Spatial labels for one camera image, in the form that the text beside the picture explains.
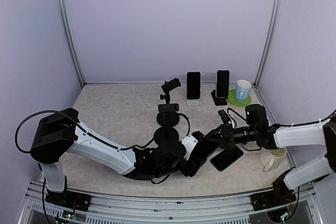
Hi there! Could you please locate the light blue mug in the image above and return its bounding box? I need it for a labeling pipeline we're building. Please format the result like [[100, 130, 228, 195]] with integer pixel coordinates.
[[235, 80, 252, 103]]

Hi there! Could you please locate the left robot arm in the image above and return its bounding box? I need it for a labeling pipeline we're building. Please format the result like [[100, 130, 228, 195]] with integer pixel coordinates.
[[19, 108, 207, 206]]

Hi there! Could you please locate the white folding phone stand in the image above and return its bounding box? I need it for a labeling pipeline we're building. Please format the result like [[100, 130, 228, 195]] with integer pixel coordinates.
[[186, 99, 200, 106]]

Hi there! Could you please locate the green saucer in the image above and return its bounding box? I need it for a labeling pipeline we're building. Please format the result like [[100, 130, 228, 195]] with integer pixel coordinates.
[[227, 89, 251, 106]]

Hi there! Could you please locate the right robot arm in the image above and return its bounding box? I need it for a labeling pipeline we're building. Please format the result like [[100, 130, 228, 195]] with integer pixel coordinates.
[[205, 104, 335, 205]]

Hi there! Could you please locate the black folding phone stand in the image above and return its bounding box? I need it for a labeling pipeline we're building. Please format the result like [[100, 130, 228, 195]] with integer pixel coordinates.
[[211, 90, 227, 106]]

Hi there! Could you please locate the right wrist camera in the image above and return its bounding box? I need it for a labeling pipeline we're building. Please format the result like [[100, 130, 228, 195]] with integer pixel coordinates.
[[218, 110, 237, 128]]

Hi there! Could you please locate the cream ceramic mug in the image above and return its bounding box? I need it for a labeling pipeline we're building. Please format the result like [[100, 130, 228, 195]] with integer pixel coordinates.
[[259, 148, 287, 172]]

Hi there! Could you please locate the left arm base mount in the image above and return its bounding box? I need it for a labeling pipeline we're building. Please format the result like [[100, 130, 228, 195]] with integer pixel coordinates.
[[45, 176, 91, 212]]

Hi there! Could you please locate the left aluminium frame post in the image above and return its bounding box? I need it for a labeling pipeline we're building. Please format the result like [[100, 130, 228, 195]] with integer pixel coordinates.
[[57, 0, 86, 88]]

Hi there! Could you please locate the blue phone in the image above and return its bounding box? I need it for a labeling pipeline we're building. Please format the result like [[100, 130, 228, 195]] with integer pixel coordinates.
[[192, 140, 221, 159]]

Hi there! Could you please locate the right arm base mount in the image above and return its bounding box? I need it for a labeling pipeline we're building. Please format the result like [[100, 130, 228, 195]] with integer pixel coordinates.
[[250, 169, 297, 211]]

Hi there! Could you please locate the teal phone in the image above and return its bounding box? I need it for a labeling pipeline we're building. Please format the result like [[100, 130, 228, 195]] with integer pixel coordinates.
[[210, 151, 242, 172]]

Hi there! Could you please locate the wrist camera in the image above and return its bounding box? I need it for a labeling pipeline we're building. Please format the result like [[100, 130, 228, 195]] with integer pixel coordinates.
[[181, 131, 204, 161], [218, 110, 237, 128]]

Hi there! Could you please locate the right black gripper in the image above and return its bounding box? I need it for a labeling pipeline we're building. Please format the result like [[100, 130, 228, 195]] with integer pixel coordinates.
[[205, 123, 258, 150]]

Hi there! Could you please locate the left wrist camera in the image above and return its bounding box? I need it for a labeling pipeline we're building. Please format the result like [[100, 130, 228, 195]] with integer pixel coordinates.
[[181, 131, 204, 161]]

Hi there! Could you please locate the aluminium frame post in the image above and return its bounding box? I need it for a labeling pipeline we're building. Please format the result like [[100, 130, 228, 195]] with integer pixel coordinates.
[[254, 0, 281, 89], [57, 0, 86, 88]]

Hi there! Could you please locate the right aluminium frame post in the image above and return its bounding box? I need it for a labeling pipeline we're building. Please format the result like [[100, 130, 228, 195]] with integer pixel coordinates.
[[254, 0, 281, 89]]

